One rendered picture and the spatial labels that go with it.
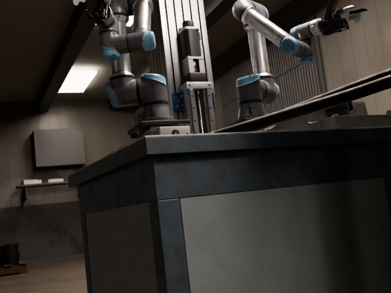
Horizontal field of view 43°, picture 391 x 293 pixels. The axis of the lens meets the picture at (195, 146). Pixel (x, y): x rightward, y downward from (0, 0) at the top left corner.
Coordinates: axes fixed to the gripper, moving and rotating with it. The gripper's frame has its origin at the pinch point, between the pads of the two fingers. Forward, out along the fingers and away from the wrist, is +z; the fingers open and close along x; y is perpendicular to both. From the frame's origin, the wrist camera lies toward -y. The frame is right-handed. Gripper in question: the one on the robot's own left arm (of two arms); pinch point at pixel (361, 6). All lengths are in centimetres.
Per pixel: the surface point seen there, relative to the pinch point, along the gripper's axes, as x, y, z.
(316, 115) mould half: 83, 46, 7
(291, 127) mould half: 84, 48, -2
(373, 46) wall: -285, -23, -90
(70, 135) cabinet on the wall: -355, -39, -700
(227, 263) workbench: 142, 74, 9
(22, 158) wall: -290, -13, -770
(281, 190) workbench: 126, 63, 15
